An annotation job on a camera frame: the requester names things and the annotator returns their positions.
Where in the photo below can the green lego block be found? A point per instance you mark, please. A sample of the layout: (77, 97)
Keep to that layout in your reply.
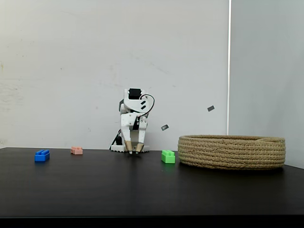
(168, 157)

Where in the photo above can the pink lego block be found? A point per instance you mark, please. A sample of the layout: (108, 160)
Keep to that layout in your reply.
(76, 150)

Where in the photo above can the blue lego block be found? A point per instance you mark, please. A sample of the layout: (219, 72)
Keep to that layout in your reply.
(42, 156)

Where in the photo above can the grey tape piece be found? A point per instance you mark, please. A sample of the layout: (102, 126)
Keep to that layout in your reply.
(165, 127)
(211, 108)

